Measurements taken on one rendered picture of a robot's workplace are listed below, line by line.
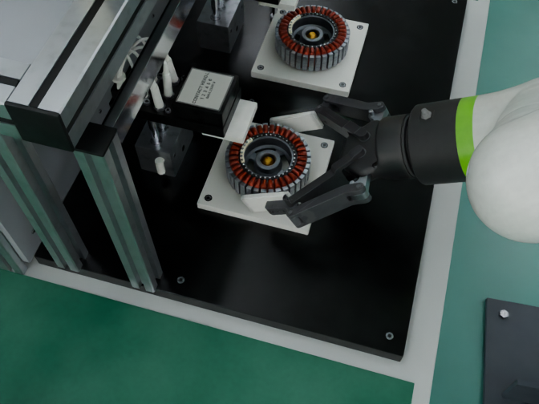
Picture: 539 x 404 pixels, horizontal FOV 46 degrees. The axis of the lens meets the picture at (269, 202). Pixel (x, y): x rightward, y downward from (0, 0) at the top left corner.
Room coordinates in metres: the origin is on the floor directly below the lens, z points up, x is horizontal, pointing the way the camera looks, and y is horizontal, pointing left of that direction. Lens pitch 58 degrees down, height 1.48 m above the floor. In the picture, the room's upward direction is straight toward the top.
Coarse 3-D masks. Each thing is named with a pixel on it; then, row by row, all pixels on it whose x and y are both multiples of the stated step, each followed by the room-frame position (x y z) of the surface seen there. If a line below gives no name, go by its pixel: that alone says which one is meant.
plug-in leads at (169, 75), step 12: (132, 48) 0.52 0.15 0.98; (168, 60) 0.54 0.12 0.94; (120, 72) 0.52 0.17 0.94; (168, 72) 0.52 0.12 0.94; (120, 84) 0.52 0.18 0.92; (156, 84) 0.50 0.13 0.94; (168, 84) 0.52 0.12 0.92; (156, 96) 0.49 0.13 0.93; (168, 96) 0.51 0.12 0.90; (156, 108) 0.50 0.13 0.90
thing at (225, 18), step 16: (208, 0) 0.78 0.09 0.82; (224, 0) 0.78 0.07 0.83; (240, 0) 0.78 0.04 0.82; (208, 16) 0.74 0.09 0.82; (224, 16) 0.74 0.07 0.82; (240, 16) 0.77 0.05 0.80; (208, 32) 0.73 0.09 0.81; (224, 32) 0.72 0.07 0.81; (208, 48) 0.73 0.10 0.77; (224, 48) 0.72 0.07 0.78
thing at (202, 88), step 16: (160, 80) 0.54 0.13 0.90; (192, 80) 0.52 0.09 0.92; (208, 80) 0.52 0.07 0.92; (224, 80) 0.52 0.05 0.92; (176, 96) 0.50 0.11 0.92; (192, 96) 0.50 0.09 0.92; (208, 96) 0.50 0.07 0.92; (224, 96) 0.50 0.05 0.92; (240, 96) 0.53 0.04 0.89; (144, 112) 0.50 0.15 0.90; (160, 112) 0.49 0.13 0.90; (176, 112) 0.49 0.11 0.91; (192, 112) 0.48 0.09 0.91; (208, 112) 0.48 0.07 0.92; (224, 112) 0.48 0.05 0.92; (240, 112) 0.51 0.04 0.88; (160, 128) 0.52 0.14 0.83; (192, 128) 0.48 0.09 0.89; (208, 128) 0.47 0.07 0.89; (224, 128) 0.47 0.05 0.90; (240, 128) 0.48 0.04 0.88
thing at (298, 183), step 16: (256, 128) 0.54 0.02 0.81; (272, 128) 0.53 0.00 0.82; (288, 128) 0.54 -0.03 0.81; (240, 144) 0.51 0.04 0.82; (256, 144) 0.52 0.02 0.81; (272, 144) 0.52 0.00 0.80; (288, 144) 0.51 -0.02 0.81; (304, 144) 0.51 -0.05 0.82; (240, 160) 0.48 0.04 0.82; (256, 160) 0.49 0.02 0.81; (288, 160) 0.50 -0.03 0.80; (304, 160) 0.48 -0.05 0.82; (240, 176) 0.45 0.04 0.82; (256, 176) 0.46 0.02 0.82; (272, 176) 0.46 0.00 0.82; (288, 176) 0.45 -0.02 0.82; (304, 176) 0.46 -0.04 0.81; (240, 192) 0.45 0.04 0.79; (256, 192) 0.44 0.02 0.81
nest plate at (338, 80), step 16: (272, 32) 0.75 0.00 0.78; (352, 32) 0.75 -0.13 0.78; (272, 48) 0.72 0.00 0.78; (352, 48) 0.72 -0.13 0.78; (256, 64) 0.68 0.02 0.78; (272, 64) 0.68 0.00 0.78; (352, 64) 0.68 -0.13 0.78; (272, 80) 0.66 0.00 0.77; (288, 80) 0.65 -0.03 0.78; (304, 80) 0.65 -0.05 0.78; (320, 80) 0.65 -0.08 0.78; (336, 80) 0.65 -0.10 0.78; (352, 80) 0.66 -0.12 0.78
